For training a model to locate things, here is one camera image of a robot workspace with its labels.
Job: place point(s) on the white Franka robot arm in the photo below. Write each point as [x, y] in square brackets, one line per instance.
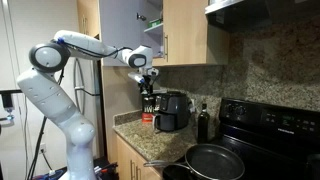
[50, 96]

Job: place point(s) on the black frying pan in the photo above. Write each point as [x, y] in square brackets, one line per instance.
[215, 162]

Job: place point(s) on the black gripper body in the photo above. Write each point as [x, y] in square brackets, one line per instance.
[146, 83]

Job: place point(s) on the white refrigerator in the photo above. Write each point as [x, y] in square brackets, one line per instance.
[85, 100]

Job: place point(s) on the black air fryer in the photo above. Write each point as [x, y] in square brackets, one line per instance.
[173, 111]

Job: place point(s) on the dark olive oil bottle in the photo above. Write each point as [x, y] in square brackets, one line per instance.
[203, 125]

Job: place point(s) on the black tub with red base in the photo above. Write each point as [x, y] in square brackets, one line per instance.
[147, 108]

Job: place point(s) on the steel range hood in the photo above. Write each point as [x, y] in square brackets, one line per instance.
[240, 13]

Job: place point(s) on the wooden upper cabinet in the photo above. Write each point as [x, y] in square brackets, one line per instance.
[190, 31]

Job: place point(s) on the grey open cabinet door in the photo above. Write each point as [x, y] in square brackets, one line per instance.
[118, 25]

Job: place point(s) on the black electric stove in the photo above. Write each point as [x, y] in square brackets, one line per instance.
[273, 140]

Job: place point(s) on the wooden lower cabinet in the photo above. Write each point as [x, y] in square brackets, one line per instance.
[128, 163]

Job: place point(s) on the tall wooden pantry cabinet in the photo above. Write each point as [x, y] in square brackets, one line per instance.
[88, 16]

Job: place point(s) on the green box on shelf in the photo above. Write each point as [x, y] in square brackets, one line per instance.
[155, 22]

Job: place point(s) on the white wall outlet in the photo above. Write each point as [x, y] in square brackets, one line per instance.
[42, 148]

